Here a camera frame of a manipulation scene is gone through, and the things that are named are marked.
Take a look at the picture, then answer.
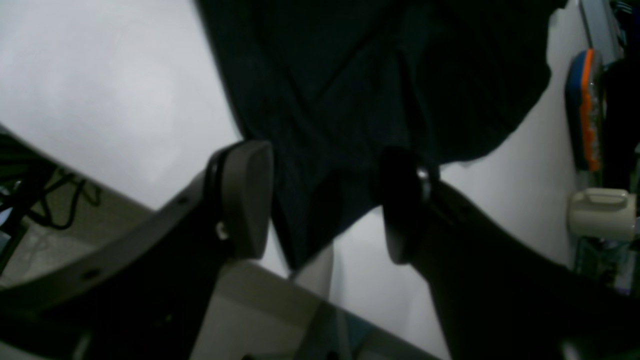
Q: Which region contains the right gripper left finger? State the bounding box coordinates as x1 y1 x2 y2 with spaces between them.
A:
0 140 274 360

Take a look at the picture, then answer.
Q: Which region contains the cream plastic knob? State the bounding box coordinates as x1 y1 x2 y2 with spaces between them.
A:
567 187 638 242

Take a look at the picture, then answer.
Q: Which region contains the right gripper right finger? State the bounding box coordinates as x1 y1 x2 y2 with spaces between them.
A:
380 146 639 360

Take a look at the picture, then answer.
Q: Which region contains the black T-shirt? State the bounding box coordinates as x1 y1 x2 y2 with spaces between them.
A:
198 0 567 271

